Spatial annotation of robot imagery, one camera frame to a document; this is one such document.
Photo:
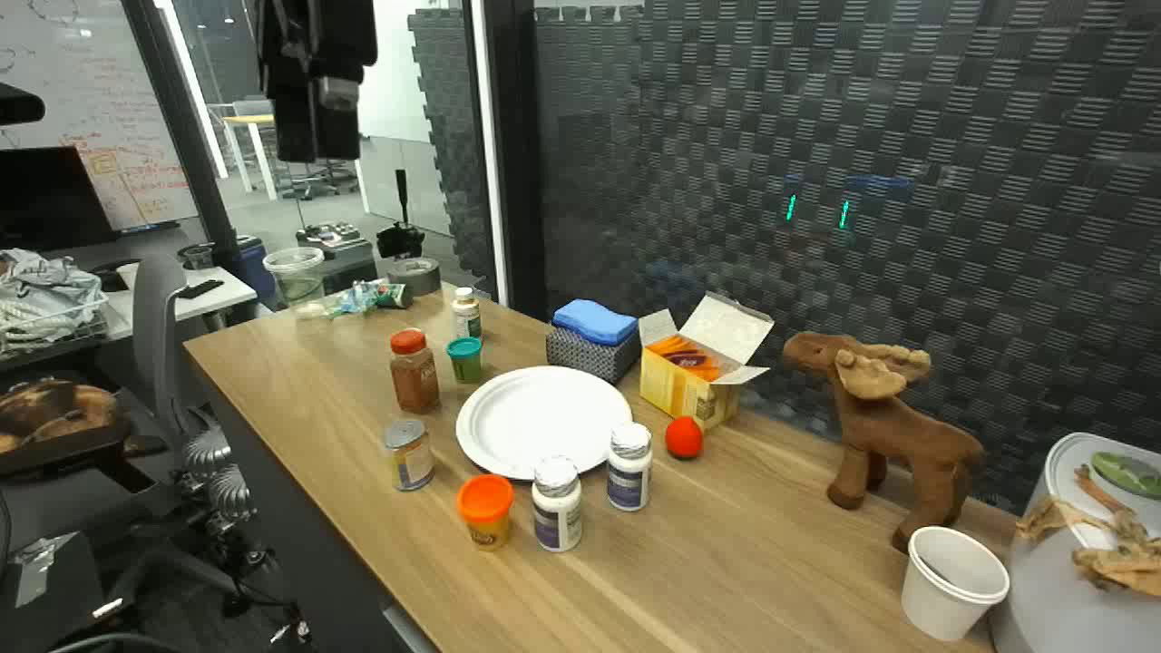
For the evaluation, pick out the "brown plush moose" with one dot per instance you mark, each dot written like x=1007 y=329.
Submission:
x=895 y=436

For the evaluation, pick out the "crumpled teal packet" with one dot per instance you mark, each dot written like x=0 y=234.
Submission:
x=365 y=295

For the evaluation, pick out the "white side desk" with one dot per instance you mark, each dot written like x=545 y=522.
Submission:
x=203 y=295

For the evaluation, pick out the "brown cushion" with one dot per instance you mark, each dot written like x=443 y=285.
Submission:
x=55 y=419

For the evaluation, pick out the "spice jar orange lid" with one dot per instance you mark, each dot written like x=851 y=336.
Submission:
x=414 y=378

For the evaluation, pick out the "black clamp stand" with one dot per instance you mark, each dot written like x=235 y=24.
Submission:
x=399 y=238

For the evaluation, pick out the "grey foam block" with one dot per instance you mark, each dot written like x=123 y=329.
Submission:
x=585 y=360

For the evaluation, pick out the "black hanging jacket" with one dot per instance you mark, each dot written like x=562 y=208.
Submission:
x=315 y=74

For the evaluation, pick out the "open yellow cardboard box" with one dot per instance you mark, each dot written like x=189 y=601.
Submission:
x=673 y=381

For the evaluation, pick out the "brown crinkled scraps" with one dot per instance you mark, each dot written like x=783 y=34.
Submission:
x=1110 y=561

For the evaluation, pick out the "red tomato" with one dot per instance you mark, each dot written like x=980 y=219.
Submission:
x=682 y=436

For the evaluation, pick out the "clear plastic container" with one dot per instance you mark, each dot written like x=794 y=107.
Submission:
x=295 y=277

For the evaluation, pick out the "black monitor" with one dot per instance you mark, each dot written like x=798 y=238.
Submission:
x=49 y=199

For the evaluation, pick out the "pile of grey clothes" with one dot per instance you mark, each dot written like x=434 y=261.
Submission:
x=42 y=301

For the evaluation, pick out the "small yellow tin can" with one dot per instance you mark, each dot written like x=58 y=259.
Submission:
x=408 y=457

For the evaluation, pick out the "teal lid small tub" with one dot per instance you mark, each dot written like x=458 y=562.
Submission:
x=465 y=357

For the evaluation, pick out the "orange lid dough tub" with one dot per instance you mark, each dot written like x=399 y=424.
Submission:
x=483 y=505

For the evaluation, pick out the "white paper cup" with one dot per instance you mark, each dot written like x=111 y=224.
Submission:
x=947 y=584

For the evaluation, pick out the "white pill bottle blue label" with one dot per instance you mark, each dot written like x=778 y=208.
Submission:
x=628 y=468
x=556 y=508

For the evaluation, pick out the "grey tape roll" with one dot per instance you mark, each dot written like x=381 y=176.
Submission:
x=414 y=277

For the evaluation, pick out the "white paper plate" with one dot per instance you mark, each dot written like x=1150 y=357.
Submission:
x=530 y=419

